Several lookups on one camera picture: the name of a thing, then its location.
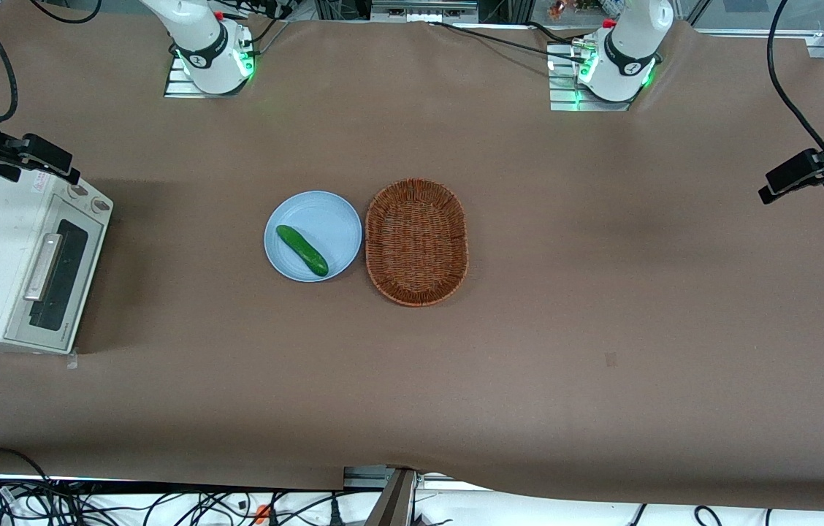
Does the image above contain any dark metal camera post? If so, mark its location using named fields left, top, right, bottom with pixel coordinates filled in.
left=367, top=468, right=419, bottom=526

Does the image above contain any oven door with metal handle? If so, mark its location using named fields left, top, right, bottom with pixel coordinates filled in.
left=4, top=216, right=106, bottom=355

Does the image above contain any grey device box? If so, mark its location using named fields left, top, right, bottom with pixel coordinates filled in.
left=370, top=0, right=479, bottom=23

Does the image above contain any brown oval wicker basket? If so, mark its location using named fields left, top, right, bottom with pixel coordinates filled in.
left=365, top=178, right=470, bottom=308

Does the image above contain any green cucumber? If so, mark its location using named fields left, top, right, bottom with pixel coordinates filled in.
left=275, top=224, right=330, bottom=278

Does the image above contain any light blue round plate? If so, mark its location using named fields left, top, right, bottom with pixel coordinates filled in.
left=264, top=191, right=363, bottom=283

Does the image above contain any brown paper table cover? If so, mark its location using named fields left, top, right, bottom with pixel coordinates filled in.
left=0, top=11, right=824, bottom=512

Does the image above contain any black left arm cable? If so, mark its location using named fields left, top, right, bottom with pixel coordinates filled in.
left=767, top=0, right=824, bottom=156

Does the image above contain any black looped floor cable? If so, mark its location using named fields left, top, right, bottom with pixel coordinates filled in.
left=0, top=446, right=56, bottom=526

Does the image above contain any black cable across table edge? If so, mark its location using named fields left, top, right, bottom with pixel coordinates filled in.
left=427, top=20, right=590, bottom=65

